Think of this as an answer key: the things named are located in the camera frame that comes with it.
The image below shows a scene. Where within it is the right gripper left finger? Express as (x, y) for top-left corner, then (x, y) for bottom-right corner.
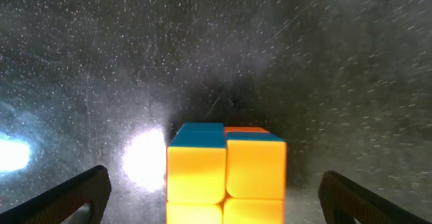
(0, 165), (113, 224)

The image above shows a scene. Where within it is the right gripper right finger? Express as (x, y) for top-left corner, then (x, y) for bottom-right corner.
(317, 169), (432, 224)

